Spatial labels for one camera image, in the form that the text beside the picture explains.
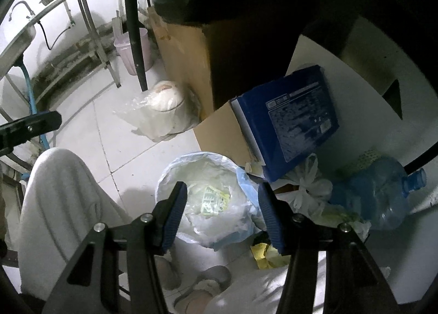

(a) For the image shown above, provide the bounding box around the white knotted plastic bag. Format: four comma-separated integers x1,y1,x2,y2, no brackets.
287,153,334,219

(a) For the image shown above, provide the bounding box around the steel sink basin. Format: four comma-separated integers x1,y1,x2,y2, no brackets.
0,21,38,68

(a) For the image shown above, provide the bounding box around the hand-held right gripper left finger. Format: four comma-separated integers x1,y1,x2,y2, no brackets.
41,181,189,314

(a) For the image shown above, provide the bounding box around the black table leg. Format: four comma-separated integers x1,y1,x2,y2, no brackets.
123,0,148,92

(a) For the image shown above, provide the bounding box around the pink plastic bucket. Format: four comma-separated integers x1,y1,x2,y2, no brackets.
114,28,153,76

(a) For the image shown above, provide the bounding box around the yellow printed wrapper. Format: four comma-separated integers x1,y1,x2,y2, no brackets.
200,187,232,216

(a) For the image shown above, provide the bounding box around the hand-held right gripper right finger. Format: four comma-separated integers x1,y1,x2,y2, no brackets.
257,182,402,314

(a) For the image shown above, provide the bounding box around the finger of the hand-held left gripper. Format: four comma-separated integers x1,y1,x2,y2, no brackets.
0,111,63,151

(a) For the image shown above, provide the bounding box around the small bin with plastic liner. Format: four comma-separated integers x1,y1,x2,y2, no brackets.
155,151,271,251

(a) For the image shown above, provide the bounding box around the blue printed carton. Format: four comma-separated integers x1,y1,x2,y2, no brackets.
230,65,340,183

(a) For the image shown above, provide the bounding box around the chrome faucet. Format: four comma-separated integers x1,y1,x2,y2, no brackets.
8,1,35,22

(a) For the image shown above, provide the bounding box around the clear plastic bag with contents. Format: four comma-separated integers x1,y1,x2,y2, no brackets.
114,80,202,142

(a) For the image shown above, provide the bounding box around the black hose under sink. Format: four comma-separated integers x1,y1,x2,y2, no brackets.
37,20,74,51

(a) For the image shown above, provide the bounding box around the crumpled yellow wrapper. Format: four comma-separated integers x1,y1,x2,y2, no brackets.
250,242,291,271

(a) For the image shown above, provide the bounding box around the flat cardboard sheet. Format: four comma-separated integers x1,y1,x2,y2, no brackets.
193,101,266,172

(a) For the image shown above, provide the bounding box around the brown cardboard box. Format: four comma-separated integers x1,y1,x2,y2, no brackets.
147,6,288,121

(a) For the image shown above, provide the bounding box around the metal sink stand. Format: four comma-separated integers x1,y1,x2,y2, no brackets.
0,0,122,130

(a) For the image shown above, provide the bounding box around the large blue water bottle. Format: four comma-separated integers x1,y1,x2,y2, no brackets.
330,156,428,231

